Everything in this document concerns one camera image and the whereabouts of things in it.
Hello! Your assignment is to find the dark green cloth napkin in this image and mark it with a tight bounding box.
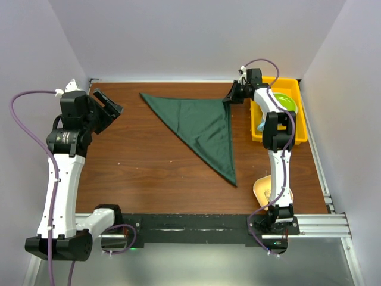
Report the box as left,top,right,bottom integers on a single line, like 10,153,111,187
140,93,237,186

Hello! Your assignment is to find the white blue mug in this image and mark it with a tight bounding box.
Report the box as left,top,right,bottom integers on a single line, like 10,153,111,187
257,117,266,133

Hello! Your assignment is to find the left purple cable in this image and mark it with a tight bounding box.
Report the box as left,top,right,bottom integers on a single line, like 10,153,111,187
10,89,138,286

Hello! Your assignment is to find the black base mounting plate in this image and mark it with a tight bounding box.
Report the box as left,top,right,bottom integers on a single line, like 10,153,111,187
123,213,300,249

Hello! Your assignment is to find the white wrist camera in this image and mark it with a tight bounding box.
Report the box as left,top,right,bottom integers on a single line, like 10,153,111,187
238,65,247,85
55,79,80,98

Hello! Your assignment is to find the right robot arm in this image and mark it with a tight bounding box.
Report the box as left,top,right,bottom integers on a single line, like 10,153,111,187
223,66,296,234

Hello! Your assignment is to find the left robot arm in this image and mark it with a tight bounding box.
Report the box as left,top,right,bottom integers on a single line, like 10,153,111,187
24,89,123,261

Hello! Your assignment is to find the cream square bowl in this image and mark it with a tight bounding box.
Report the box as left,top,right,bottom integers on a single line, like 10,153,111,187
253,175,294,211

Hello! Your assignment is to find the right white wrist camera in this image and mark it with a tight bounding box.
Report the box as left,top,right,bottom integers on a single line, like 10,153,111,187
238,65,247,85

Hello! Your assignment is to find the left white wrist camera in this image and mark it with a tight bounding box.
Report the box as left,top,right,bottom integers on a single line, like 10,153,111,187
55,79,80,98

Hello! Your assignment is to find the green plate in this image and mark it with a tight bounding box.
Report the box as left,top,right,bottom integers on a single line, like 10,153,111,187
273,92,298,114

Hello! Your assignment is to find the aluminium frame rail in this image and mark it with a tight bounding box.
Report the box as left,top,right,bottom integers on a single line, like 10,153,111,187
22,79,366,286

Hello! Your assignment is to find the yellow plastic bin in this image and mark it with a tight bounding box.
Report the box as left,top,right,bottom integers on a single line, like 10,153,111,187
250,77,308,145

